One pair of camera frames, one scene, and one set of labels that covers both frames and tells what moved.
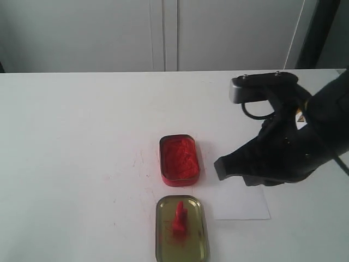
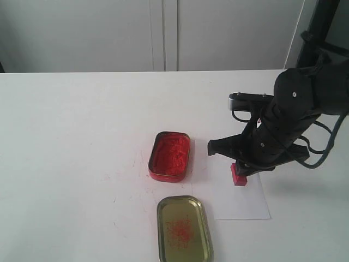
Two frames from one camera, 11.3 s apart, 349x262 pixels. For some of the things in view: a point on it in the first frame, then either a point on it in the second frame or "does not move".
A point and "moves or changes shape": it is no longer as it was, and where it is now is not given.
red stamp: (180, 220) moves or changes shape
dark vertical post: (323, 18) does not move
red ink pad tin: (179, 160) moves or changes shape
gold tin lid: (192, 247) does not move
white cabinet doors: (72, 36) does not move
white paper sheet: (234, 200) does not move
